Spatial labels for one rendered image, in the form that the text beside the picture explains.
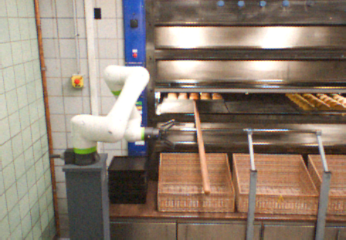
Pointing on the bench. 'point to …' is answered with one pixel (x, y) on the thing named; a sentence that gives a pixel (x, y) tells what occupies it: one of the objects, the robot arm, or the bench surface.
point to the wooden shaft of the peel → (201, 153)
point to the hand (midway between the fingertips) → (183, 134)
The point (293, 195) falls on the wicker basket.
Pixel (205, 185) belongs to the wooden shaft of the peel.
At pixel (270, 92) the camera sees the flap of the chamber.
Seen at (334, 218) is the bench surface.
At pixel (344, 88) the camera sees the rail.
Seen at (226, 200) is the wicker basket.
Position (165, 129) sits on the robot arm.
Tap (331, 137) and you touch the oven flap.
